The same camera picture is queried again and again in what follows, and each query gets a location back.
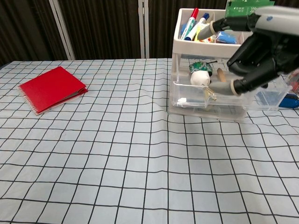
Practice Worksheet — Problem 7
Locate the white ball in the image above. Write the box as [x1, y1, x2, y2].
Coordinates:
[190, 70, 211, 86]

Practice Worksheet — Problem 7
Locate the yellow snack packet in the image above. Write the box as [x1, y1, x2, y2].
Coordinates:
[195, 23, 217, 44]

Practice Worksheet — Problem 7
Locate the green toy tank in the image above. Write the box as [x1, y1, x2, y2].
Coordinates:
[188, 60, 218, 77]

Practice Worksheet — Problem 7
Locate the blue flat eraser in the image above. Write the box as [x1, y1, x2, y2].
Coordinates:
[179, 22, 189, 38]

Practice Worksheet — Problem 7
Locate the black folding screen white frame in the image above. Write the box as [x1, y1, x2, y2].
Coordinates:
[0, 0, 299, 68]

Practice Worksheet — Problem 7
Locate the red-capped whiteboard marker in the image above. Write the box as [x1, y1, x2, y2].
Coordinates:
[184, 8, 199, 41]

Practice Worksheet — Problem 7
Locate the blue wrapped packet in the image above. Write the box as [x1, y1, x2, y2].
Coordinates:
[214, 31, 241, 44]

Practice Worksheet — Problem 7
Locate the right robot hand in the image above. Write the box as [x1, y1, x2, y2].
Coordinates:
[197, 6, 299, 97]

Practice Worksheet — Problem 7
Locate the blue-capped whiteboard marker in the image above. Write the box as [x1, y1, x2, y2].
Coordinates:
[186, 13, 210, 42]

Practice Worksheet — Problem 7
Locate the wooden stick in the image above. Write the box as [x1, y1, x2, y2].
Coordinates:
[216, 67, 227, 83]

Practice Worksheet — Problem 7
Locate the white plastic drawer organizer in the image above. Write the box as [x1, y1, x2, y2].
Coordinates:
[167, 8, 248, 122]

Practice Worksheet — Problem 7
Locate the red spiral notebook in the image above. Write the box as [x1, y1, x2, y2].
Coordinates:
[18, 66, 88, 115]

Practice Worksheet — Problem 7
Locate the white black-checkered tablecloth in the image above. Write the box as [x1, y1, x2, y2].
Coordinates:
[0, 57, 299, 224]

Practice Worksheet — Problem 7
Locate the clear plastic drawer with toys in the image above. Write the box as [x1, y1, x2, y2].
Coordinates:
[172, 58, 293, 111]

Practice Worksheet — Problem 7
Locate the green tea packet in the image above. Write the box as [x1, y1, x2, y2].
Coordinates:
[225, 0, 275, 18]

